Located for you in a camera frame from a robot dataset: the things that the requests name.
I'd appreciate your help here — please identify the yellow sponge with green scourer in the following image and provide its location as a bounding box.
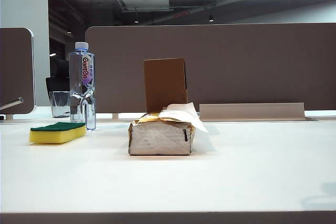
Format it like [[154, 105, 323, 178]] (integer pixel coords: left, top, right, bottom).
[[28, 122, 87, 145]]

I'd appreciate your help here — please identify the clear Ganten water bottle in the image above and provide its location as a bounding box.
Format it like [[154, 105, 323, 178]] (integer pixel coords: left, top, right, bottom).
[[68, 41, 97, 132]]

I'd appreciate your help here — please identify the brown cardboard box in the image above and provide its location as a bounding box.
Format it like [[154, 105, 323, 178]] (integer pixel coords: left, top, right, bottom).
[[143, 57, 189, 113]]

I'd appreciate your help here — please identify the white tissue sheet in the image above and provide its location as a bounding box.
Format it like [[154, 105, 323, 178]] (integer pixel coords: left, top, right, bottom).
[[159, 102, 208, 133]]

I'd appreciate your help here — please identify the white soft tissue pack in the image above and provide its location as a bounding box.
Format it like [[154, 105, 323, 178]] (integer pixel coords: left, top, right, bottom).
[[128, 112, 196, 156]]

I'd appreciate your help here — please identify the large brown desk partition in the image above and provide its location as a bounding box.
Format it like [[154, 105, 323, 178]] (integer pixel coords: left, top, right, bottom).
[[85, 22, 336, 114]]

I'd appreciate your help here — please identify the clear drinking glass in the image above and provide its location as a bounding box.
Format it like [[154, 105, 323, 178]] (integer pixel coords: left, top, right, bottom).
[[48, 90, 71, 118]]

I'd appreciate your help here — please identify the black office chair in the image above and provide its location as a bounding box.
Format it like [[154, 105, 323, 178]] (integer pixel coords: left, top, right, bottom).
[[45, 58, 71, 93]]

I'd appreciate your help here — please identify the silver metal rod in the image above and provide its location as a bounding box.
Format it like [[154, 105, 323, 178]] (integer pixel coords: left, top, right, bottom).
[[0, 97, 24, 111]]

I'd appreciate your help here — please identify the small brown desk partition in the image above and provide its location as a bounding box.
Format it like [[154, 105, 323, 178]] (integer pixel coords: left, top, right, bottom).
[[0, 27, 36, 116]]

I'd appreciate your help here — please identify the beige cable tray flap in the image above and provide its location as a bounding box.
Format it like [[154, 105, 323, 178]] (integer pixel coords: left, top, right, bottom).
[[199, 102, 307, 122]]

